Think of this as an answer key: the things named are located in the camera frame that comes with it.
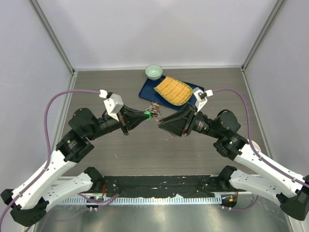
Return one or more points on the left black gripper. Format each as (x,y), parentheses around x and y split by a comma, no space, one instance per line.
(131,118)

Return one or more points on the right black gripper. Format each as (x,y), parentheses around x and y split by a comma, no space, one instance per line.
(176,122)

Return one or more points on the green capped key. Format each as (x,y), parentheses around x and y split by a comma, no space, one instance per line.
(149,115)

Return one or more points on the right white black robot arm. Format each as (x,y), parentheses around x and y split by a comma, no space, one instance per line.
(287,189)

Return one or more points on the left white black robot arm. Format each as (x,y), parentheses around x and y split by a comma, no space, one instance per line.
(30,202)

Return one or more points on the dark blue tray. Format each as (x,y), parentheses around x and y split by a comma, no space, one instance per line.
(148,93)

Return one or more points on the yellow woven bamboo mat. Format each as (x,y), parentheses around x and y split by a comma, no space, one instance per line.
(174,91)

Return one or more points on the light green ceramic bowl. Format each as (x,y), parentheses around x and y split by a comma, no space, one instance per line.
(153,72)

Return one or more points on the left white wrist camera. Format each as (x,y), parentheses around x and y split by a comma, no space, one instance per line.
(113,103)

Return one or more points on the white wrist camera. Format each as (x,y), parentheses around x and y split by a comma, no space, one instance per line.
(113,103)
(201,97)

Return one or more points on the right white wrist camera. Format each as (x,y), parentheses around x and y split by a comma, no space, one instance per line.
(201,97)

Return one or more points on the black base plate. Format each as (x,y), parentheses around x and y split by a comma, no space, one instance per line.
(187,186)

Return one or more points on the slotted white cable duct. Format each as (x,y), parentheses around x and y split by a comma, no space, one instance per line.
(177,200)

